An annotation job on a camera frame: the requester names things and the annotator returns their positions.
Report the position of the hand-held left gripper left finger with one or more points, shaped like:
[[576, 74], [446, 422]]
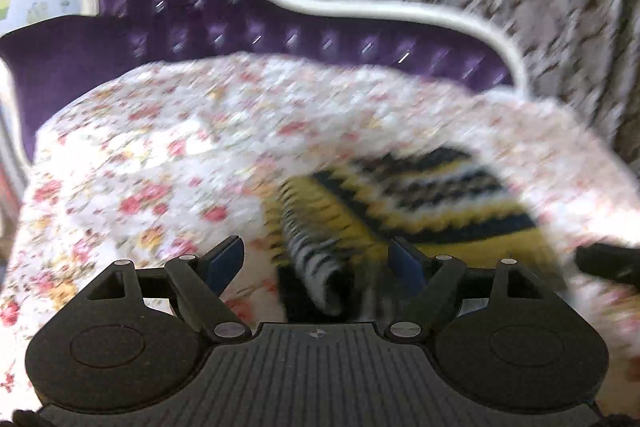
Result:
[[225, 262]]

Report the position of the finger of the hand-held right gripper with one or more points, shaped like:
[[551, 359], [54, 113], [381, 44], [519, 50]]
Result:
[[610, 262]]

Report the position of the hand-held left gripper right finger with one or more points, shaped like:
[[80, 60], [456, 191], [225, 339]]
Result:
[[406, 263]]

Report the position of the navy yellow patterned knit sweater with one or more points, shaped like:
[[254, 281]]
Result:
[[440, 192]]

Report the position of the floral blanket with lace edge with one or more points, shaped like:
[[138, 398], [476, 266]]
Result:
[[175, 147]]

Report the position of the purple tufted sofa white frame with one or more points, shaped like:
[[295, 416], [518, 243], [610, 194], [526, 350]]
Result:
[[190, 7]]

